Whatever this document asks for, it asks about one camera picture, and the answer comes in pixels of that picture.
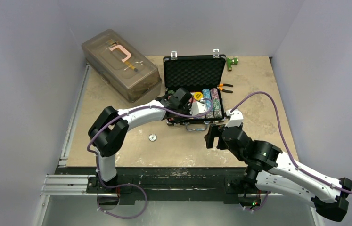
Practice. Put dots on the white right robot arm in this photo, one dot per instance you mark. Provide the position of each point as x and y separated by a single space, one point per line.
271 169

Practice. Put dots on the purple green chip row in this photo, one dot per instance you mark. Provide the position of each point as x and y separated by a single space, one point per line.
216 103

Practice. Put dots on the pink c-clamp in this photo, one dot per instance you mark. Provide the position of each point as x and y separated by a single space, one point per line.
127 54

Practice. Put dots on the translucent brown plastic box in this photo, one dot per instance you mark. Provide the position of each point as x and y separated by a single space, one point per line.
137 80

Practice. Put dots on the white dealer chip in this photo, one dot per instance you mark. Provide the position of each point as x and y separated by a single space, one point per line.
152 137

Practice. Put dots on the light blue chip row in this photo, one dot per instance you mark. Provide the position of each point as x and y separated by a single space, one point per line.
207 95

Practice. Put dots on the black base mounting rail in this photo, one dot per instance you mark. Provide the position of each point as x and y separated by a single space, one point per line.
155 184

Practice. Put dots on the yellow big blind button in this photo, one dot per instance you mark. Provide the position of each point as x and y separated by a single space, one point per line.
197 96

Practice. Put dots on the green toy tool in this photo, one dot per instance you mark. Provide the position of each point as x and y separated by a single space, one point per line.
230 62

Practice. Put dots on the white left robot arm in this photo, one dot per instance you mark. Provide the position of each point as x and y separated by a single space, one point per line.
109 130

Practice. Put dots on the black poker set case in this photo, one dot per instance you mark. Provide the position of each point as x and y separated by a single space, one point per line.
195 73

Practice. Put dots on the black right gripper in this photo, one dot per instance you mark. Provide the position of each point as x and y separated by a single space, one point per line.
212 137

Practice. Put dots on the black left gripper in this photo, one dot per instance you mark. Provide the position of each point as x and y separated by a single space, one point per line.
188 107

